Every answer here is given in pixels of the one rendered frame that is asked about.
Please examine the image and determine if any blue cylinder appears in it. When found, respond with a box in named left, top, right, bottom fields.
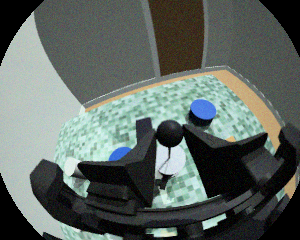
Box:
left=190, top=99, right=217, bottom=125
left=109, top=147, right=131, bottom=161

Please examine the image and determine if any glass french press coffee maker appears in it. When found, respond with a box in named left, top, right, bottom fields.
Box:
left=155, top=120, right=186, bottom=191

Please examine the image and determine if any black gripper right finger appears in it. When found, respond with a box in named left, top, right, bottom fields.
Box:
left=182, top=123, right=269, bottom=199

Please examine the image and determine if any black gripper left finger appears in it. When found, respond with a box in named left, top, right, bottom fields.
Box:
left=77, top=128, right=157, bottom=208

